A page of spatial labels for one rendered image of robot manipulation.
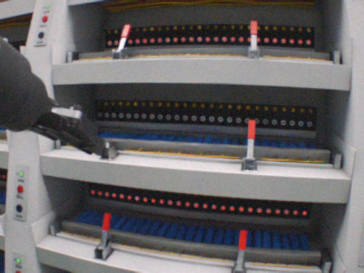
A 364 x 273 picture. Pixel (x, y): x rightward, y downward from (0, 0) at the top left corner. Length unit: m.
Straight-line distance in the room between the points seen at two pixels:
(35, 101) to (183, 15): 0.56
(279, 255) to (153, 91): 0.49
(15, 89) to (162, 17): 0.59
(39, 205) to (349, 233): 0.61
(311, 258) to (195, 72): 0.42
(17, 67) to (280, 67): 0.41
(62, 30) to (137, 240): 0.50
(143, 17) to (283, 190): 0.59
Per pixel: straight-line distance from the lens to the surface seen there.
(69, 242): 0.68
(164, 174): 0.53
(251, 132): 0.53
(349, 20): 0.60
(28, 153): 0.68
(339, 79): 0.56
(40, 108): 0.35
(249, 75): 0.54
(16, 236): 0.72
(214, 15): 0.81
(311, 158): 0.58
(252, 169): 0.52
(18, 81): 0.31
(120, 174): 0.56
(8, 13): 0.89
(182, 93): 0.74
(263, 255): 0.59
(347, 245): 0.55
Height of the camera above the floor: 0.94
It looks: 5 degrees up
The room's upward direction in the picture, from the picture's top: 4 degrees clockwise
